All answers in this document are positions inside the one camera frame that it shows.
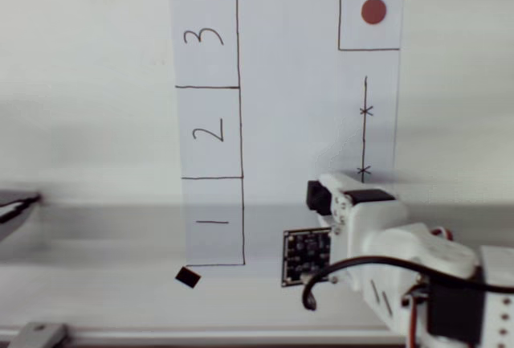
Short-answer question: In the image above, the red round sticker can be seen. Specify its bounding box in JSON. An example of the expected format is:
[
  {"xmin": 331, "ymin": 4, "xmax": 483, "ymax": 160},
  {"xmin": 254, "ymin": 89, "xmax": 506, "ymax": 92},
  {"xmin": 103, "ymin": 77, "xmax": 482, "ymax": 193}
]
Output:
[{"xmin": 360, "ymin": 0, "xmax": 388, "ymax": 27}]

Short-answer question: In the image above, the grey metal bracket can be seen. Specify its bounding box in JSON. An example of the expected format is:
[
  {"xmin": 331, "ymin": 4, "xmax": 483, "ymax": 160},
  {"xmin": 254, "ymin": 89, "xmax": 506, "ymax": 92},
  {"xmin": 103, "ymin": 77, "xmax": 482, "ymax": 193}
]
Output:
[{"xmin": 14, "ymin": 322, "xmax": 70, "ymax": 348}]

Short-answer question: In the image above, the black cube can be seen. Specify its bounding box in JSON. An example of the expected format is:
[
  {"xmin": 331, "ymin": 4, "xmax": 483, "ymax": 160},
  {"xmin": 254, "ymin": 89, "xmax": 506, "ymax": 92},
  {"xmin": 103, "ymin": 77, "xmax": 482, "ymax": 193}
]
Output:
[{"xmin": 306, "ymin": 179, "xmax": 335, "ymax": 215}]

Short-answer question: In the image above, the camera circuit board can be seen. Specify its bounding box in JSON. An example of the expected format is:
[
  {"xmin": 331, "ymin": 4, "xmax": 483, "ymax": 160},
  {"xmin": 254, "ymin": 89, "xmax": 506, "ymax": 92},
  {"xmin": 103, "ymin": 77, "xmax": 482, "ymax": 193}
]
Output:
[{"xmin": 280, "ymin": 227, "xmax": 334, "ymax": 289}]

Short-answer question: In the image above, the dark grey flat object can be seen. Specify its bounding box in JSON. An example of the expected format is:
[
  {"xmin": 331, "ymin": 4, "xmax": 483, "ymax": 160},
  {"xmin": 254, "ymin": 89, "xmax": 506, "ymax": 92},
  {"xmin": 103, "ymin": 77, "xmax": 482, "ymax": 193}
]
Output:
[{"xmin": 0, "ymin": 189, "xmax": 43, "ymax": 244}]

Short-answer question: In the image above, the black tape piece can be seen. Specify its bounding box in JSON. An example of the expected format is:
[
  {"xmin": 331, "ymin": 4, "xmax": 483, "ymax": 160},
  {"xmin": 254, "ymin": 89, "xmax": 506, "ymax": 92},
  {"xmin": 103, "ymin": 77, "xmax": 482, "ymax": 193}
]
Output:
[{"xmin": 174, "ymin": 266, "xmax": 202, "ymax": 289}]

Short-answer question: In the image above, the black camera cable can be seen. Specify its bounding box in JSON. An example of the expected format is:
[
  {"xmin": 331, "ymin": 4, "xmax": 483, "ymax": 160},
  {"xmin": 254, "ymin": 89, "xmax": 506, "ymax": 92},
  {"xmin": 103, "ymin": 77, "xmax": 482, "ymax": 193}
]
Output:
[{"xmin": 300, "ymin": 256, "xmax": 514, "ymax": 313}]

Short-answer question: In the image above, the white paper sheet with markings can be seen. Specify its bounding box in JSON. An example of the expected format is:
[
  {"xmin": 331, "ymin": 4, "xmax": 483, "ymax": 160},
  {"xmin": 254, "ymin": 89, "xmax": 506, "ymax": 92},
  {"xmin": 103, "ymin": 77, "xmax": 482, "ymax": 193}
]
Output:
[{"xmin": 167, "ymin": 0, "xmax": 405, "ymax": 280}]

